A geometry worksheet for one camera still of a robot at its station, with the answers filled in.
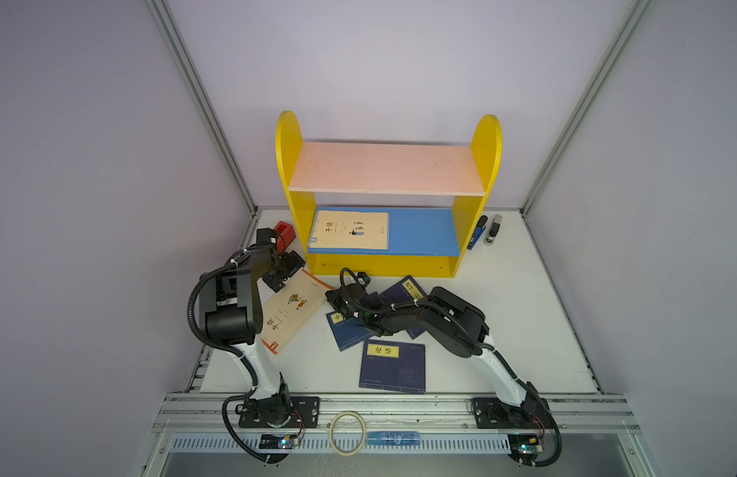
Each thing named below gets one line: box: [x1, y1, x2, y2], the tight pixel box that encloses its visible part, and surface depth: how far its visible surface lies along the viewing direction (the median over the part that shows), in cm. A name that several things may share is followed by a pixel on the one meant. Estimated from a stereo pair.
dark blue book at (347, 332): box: [325, 311, 373, 352], surface depth 89 cm
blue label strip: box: [366, 431, 421, 446], surface depth 71 cm
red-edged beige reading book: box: [261, 268, 335, 356], surface depth 94 cm
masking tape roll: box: [328, 410, 367, 457], surface depth 72 cm
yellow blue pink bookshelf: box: [276, 110, 503, 279], surface depth 83 cm
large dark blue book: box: [358, 338, 427, 395], surface depth 83 cm
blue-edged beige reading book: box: [309, 209, 390, 251], surface depth 96 cm
